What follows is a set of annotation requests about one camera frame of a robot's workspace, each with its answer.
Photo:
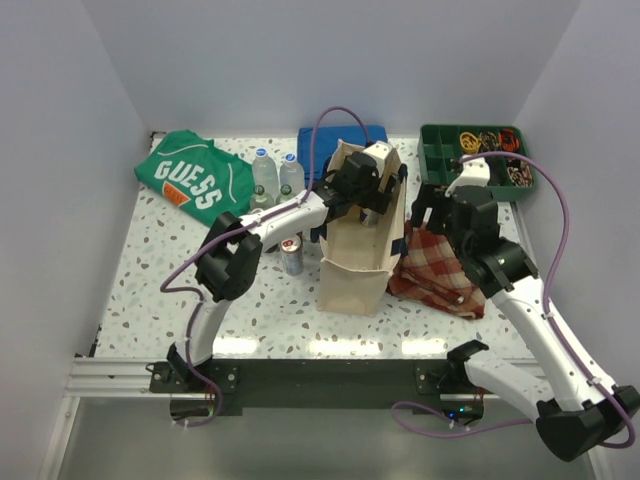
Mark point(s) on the beige canvas tote bag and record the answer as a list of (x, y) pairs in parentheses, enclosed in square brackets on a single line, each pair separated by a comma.
[(357, 261)]

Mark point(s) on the red plaid cloth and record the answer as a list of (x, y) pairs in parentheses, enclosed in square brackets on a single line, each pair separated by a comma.
[(429, 273)]

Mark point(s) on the folded blue cloth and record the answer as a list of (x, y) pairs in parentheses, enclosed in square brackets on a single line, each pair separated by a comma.
[(326, 143)]

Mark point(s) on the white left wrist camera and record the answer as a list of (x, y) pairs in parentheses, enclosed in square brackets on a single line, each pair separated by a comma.
[(383, 166)]

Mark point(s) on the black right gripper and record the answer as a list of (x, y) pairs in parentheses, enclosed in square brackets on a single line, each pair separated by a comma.
[(429, 196)]

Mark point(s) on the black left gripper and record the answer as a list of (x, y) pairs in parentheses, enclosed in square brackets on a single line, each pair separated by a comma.
[(378, 201)]

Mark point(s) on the red tab can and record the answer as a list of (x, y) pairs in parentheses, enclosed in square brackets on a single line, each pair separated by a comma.
[(368, 218), (292, 255)]

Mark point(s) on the green cap soda bottle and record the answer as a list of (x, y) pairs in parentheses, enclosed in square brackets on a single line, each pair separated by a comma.
[(286, 194)]

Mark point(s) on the green compartment tray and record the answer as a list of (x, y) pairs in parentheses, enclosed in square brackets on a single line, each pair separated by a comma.
[(441, 146)]

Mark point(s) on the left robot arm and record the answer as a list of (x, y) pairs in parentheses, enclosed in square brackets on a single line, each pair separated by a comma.
[(226, 267)]

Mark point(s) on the green Guess t-shirt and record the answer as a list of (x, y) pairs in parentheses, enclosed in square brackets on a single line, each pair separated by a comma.
[(198, 178)]

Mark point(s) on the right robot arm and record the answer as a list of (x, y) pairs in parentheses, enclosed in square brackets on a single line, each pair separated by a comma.
[(576, 406)]

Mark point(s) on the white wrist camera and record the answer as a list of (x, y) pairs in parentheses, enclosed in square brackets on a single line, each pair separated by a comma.
[(383, 166), (475, 172)]

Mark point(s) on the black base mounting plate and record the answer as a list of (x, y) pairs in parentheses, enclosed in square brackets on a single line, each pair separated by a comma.
[(341, 384)]

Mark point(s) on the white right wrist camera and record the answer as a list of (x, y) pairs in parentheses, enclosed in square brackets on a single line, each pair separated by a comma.
[(475, 172)]

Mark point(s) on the black can foil top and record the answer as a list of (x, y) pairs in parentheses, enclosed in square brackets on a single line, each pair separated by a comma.
[(274, 248)]

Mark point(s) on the Pocari Sweat bottle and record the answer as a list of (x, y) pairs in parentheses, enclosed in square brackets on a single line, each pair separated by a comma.
[(265, 172), (292, 174)]

